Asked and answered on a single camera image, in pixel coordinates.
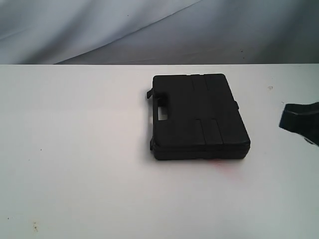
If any black plastic tool case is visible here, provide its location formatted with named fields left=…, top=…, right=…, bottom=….
left=147, top=74, right=251, bottom=160

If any white backdrop cloth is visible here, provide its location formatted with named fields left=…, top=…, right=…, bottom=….
left=0, top=0, right=319, bottom=65

